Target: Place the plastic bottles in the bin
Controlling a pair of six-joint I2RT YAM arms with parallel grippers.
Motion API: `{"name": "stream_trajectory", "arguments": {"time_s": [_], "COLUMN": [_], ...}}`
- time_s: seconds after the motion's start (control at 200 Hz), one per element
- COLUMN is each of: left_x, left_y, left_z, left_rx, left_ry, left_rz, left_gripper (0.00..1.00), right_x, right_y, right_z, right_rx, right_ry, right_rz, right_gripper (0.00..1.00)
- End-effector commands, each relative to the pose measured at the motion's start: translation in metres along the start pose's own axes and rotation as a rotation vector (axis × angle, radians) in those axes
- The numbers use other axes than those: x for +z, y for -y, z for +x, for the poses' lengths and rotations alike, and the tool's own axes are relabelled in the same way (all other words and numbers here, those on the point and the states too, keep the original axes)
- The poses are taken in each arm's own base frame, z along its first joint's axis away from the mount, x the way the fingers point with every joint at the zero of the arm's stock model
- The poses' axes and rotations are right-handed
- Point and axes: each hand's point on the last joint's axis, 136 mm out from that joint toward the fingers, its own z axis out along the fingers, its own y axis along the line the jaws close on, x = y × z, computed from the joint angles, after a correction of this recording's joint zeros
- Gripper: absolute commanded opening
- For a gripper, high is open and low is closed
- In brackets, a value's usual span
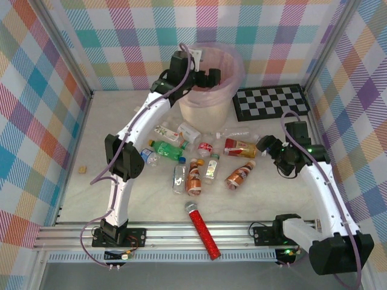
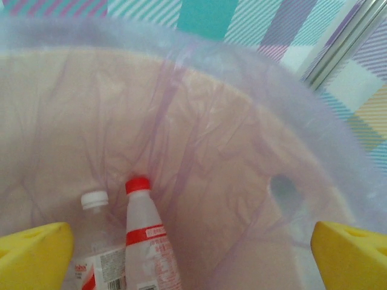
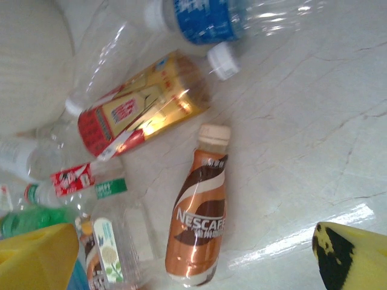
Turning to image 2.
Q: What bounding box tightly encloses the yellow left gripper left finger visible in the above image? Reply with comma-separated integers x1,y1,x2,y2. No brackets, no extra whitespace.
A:
0,222,75,290

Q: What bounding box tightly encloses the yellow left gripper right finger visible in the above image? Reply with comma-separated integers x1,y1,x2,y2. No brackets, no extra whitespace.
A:
310,221,387,290

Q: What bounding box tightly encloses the beige plastic waste bin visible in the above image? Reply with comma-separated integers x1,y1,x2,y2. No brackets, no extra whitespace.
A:
0,18,387,290

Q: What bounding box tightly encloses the translucent purple bin liner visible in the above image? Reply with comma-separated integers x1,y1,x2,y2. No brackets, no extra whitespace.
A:
0,16,387,290

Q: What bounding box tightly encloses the white-capped bottle with red label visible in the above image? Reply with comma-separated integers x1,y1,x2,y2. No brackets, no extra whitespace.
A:
72,190,128,290

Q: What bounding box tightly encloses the red-capped white bottle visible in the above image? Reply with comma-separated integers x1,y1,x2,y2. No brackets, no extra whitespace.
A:
124,176,182,290

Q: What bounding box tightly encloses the aluminium frame post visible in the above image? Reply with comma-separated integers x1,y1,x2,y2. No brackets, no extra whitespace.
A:
301,0,387,91

